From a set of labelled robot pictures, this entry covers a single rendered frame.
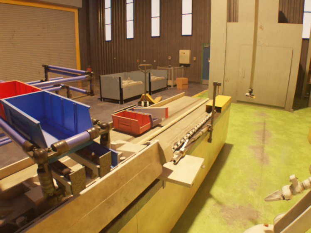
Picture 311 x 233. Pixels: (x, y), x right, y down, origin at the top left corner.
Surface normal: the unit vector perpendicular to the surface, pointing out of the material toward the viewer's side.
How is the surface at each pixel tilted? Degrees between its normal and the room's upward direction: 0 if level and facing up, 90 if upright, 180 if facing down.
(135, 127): 92
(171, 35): 90
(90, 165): 90
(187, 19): 90
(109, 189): 80
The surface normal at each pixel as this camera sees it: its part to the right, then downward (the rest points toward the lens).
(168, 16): -0.52, 0.26
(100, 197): 0.84, 0.00
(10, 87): 0.85, 0.22
